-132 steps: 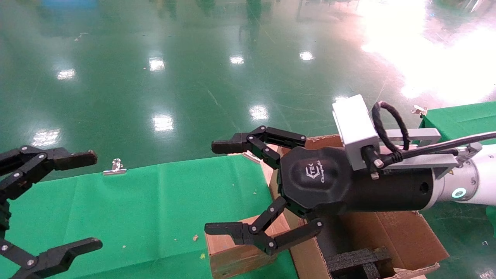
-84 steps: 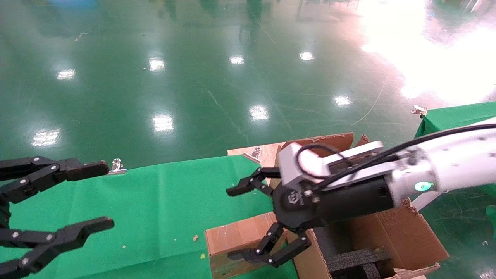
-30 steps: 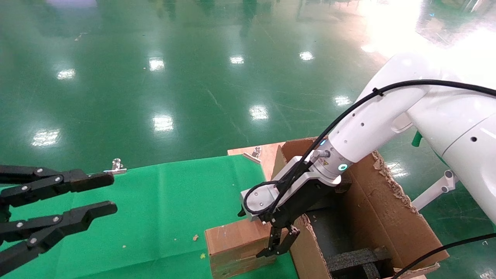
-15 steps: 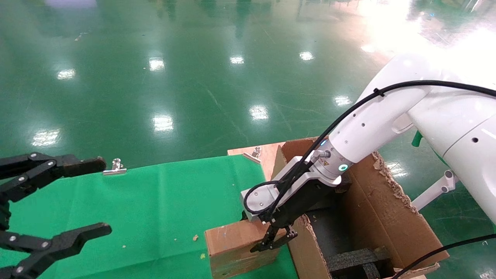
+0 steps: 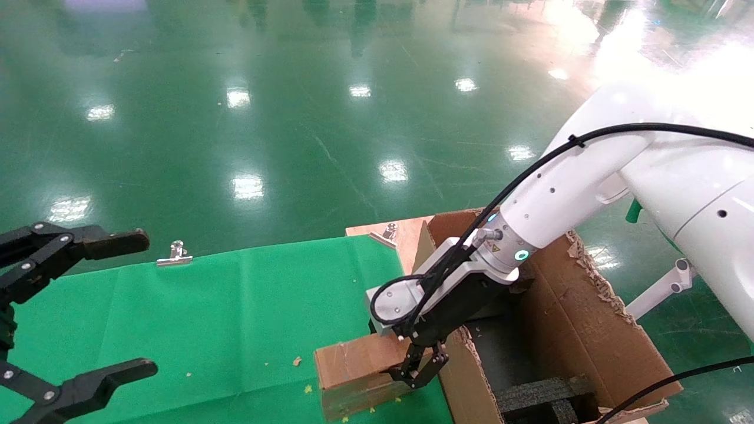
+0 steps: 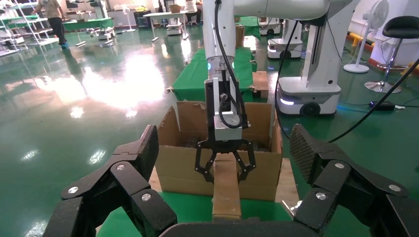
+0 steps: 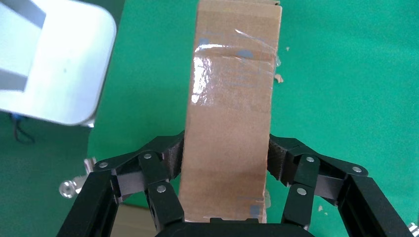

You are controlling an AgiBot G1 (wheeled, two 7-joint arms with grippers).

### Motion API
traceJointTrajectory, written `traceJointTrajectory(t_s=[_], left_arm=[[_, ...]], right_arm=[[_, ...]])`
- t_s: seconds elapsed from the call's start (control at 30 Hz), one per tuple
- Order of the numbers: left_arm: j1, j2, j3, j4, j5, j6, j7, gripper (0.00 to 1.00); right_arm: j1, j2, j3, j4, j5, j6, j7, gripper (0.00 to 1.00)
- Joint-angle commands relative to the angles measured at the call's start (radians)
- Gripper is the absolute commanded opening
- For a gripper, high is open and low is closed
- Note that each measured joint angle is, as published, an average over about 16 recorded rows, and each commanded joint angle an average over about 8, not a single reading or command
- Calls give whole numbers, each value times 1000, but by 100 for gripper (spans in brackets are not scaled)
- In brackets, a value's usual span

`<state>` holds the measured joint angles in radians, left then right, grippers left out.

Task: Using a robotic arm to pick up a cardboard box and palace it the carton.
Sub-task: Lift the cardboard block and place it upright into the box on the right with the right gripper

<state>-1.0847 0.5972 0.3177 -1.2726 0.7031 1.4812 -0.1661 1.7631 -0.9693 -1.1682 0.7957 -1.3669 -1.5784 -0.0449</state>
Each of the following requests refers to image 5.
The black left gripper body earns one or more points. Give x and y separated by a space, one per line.
6 327

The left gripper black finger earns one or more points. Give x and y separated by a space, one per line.
82 390
70 242

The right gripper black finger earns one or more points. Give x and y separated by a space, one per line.
419 374

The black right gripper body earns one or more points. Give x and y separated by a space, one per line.
459 306

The small brown cardboard box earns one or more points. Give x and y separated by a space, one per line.
353 377

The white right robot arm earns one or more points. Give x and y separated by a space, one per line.
589 188

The large open cardboard carton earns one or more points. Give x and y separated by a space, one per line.
577 330

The silver binder clip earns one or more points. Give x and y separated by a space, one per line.
386 234
174 255

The black foam cross block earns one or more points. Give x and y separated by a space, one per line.
542 396

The large green table cloth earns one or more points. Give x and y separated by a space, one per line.
235 324

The white metal stand leg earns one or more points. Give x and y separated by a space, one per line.
660 290

